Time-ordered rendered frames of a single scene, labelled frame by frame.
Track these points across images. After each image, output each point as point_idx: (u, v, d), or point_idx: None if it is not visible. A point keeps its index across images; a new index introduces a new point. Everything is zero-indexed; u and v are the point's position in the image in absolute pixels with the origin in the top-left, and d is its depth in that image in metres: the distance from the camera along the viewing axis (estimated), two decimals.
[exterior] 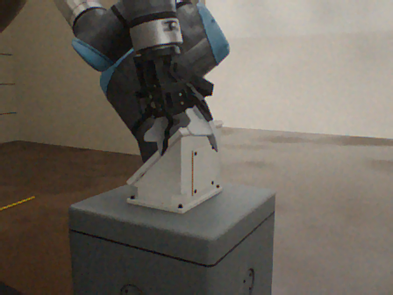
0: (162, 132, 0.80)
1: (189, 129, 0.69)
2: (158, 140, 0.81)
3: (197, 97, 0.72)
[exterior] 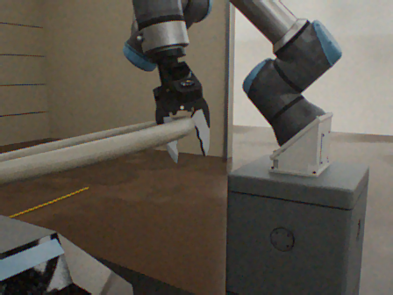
0: (198, 130, 0.79)
1: None
2: None
3: (154, 113, 0.77)
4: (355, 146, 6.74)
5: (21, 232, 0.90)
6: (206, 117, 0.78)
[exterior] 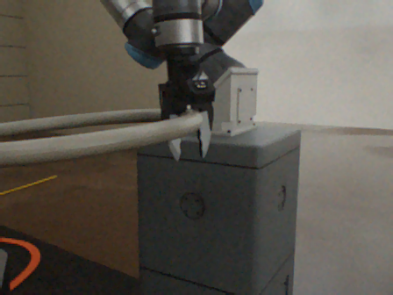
0: (199, 131, 0.79)
1: None
2: None
3: (160, 110, 0.76)
4: (340, 138, 6.61)
5: None
6: (210, 119, 0.78)
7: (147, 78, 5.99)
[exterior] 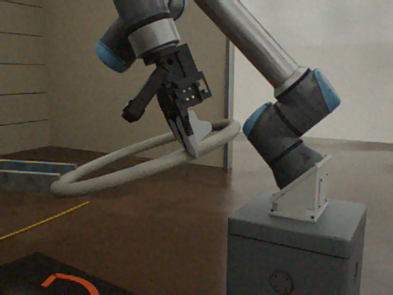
0: None
1: None
2: (196, 140, 0.77)
3: None
4: (354, 154, 6.77)
5: (28, 294, 0.93)
6: (183, 125, 0.74)
7: None
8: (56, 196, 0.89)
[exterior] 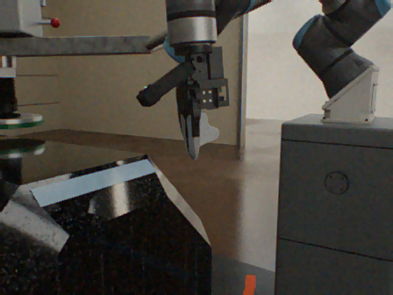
0: (196, 133, 0.77)
1: None
2: (200, 143, 0.77)
3: None
4: None
5: (114, 154, 0.97)
6: (192, 125, 0.74)
7: None
8: (163, 39, 1.11)
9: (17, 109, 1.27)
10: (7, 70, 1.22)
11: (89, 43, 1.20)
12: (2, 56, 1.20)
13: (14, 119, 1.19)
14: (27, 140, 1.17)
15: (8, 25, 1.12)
